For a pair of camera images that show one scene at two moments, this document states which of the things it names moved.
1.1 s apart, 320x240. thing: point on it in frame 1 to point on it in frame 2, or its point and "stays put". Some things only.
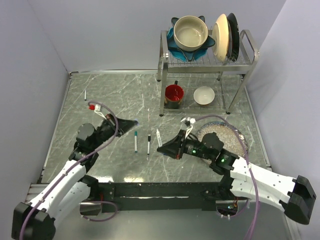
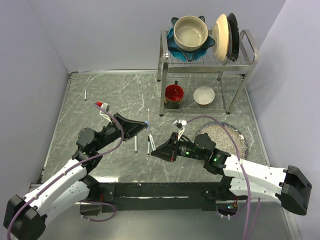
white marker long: x=159 y=138 to x=152 y=142
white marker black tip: x=149 y=144 stays put
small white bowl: x=204 y=95 stays put
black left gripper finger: x=124 y=130 to x=136 y=131
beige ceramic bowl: x=190 y=33 stays put
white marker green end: x=135 y=142 stays put
